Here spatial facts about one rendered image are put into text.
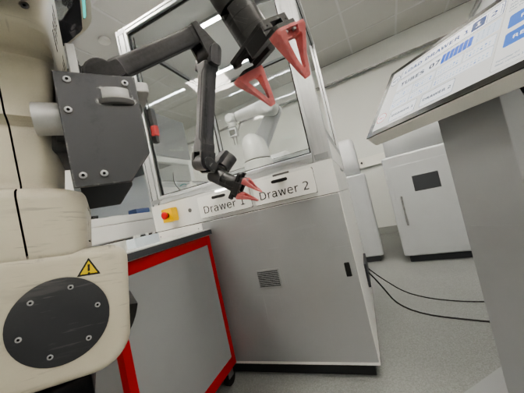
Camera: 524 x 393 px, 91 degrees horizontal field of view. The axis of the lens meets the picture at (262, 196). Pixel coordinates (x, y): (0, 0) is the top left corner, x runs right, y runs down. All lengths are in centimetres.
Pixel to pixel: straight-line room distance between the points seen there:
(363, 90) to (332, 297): 369
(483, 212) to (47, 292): 97
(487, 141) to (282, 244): 80
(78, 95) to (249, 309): 116
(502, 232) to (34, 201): 99
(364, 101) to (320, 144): 334
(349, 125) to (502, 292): 367
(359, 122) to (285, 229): 339
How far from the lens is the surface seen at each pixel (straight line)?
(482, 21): 100
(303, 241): 118
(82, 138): 43
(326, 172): 114
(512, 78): 78
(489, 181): 92
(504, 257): 96
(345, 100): 450
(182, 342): 116
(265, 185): 118
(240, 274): 133
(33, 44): 52
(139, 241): 114
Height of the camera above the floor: 81
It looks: 2 degrees up
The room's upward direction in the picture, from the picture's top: 13 degrees counter-clockwise
